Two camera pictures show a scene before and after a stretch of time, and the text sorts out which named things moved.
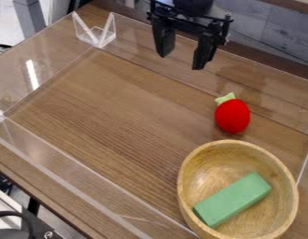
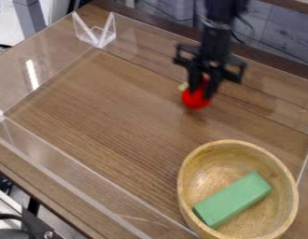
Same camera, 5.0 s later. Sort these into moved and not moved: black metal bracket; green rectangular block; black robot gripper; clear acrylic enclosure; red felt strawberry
Moved: black robot gripper; red felt strawberry
Not moved: black metal bracket; green rectangular block; clear acrylic enclosure
